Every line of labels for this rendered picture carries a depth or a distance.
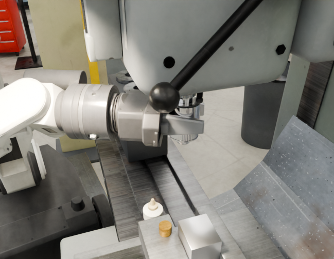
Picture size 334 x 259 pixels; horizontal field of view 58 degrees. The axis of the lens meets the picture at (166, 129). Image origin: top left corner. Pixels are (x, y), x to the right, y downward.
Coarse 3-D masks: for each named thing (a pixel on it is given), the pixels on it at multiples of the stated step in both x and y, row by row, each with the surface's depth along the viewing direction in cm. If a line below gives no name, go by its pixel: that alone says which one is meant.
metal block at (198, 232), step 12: (204, 216) 51; (180, 228) 49; (192, 228) 49; (204, 228) 49; (192, 240) 47; (204, 240) 47; (216, 240) 47; (192, 252) 46; (204, 252) 47; (216, 252) 48
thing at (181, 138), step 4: (172, 112) 44; (176, 112) 43; (196, 112) 44; (184, 116) 43; (188, 116) 43; (192, 116) 44; (196, 116) 44; (172, 136) 46; (176, 136) 46; (180, 136) 45; (184, 136) 45; (188, 136) 45; (192, 136) 46; (196, 136) 46; (176, 140) 46; (180, 140) 46; (184, 140) 46; (188, 140) 46; (192, 140) 46
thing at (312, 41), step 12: (312, 0) 31; (324, 0) 30; (300, 12) 33; (312, 12) 32; (324, 12) 31; (300, 24) 34; (312, 24) 32; (324, 24) 31; (300, 36) 34; (312, 36) 33; (324, 36) 32; (300, 48) 34; (312, 48) 33; (324, 48) 33; (312, 60) 34; (324, 60) 34
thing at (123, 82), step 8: (120, 72) 90; (128, 72) 90; (112, 80) 89; (120, 80) 86; (128, 80) 85; (120, 88) 84; (128, 88) 81; (136, 88) 83; (128, 144) 82; (136, 144) 83; (144, 144) 84; (128, 152) 83; (136, 152) 84; (144, 152) 85; (152, 152) 86; (160, 152) 87; (128, 160) 85; (136, 160) 86
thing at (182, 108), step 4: (192, 100) 44; (180, 104) 43; (184, 104) 43; (188, 104) 43; (192, 104) 43; (196, 104) 43; (200, 104) 44; (176, 108) 43; (180, 108) 43; (184, 108) 43; (188, 108) 43; (192, 108) 43; (196, 108) 43; (180, 112) 43; (184, 112) 43; (188, 112) 43; (192, 112) 43
